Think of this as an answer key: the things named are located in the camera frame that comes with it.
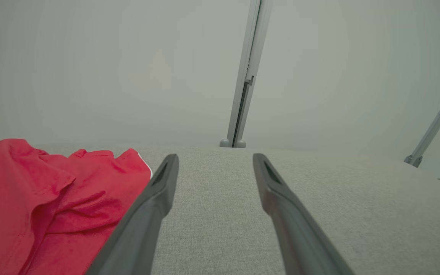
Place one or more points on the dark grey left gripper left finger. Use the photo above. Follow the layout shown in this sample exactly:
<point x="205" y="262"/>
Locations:
<point x="143" y="221"/>

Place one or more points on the grey double partition post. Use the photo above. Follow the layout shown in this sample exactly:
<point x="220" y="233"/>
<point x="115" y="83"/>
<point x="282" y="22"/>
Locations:
<point x="251" y="57"/>

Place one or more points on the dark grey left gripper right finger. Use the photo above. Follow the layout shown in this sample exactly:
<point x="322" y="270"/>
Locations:
<point x="292" y="229"/>

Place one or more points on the red white sports jersey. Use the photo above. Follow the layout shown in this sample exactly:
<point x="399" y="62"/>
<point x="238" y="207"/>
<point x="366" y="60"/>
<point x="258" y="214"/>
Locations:
<point x="33" y="198"/>

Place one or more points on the grey slanted brace post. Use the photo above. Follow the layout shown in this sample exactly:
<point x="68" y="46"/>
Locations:
<point x="434" y="126"/>

